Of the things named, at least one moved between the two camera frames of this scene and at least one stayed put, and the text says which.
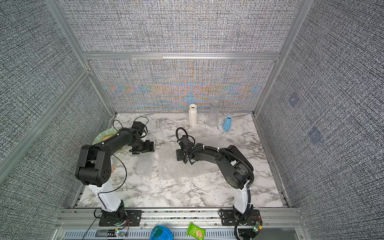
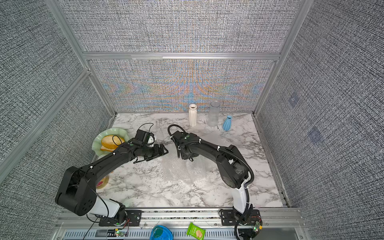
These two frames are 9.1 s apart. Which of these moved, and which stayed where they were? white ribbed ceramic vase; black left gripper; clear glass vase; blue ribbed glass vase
Moved: black left gripper
Stayed: blue ribbed glass vase; clear glass vase; white ribbed ceramic vase
